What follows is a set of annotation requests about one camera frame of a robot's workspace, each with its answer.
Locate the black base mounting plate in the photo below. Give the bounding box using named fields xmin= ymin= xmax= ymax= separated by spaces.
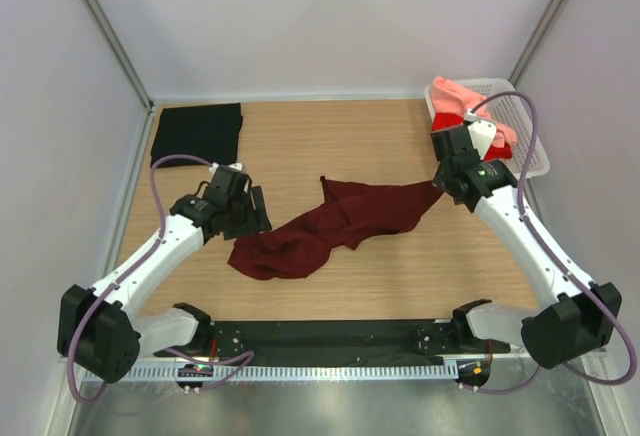
xmin=153 ymin=318 xmax=512 ymax=370

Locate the left aluminium frame post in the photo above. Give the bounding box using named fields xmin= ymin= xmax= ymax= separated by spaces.
xmin=81 ymin=0 xmax=153 ymax=111

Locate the aluminium frame post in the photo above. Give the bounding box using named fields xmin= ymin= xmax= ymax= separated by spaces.
xmin=81 ymin=0 xmax=153 ymax=111
xmin=508 ymin=0 xmax=568 ymax=87

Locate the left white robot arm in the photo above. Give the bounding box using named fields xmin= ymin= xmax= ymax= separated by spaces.
xmin=57 ymin=163 xmax=271 ymax=383

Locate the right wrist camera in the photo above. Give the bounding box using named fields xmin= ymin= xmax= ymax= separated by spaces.
xmin=464 ymin=115 xmax=497 ymax=159

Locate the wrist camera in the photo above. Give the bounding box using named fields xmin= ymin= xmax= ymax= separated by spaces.
xmin=228 ymin=162 xmax=246 ymax=172
xmin=464 ymin=115 xmax=497 ymax=159

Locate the white slotted cable duct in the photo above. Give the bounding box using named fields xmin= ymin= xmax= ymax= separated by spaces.
xmin=122 ymin=360 xmax=458 ymax=382

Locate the dark red t shirt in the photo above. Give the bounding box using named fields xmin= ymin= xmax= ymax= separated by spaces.
xmin=228 ymin=176 xmax=442 ymax=281

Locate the bright red t shirt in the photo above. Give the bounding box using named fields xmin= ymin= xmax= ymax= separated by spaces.
xmin=431 ymin=113 xmax=517 ymax=161

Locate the right aluminium frame post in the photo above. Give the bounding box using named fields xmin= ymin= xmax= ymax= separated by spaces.
xmin=508 ymin=0 xmax=568 ymax=87

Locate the folded black t shirt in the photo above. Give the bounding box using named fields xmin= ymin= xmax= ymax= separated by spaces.
xmin=150 ymin=103 xmax=243 ymax=165

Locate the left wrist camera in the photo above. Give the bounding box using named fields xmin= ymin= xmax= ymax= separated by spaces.
xmin=228 ymin=162 xmax=246 ymax=172

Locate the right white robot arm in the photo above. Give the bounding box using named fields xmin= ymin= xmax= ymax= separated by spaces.
xmin=431 ymin=125 xmax=622 ymax=369

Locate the pink t shirt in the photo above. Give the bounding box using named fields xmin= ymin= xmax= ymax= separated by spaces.
xmin=430 ymin=76 xmax=517 ymax=148

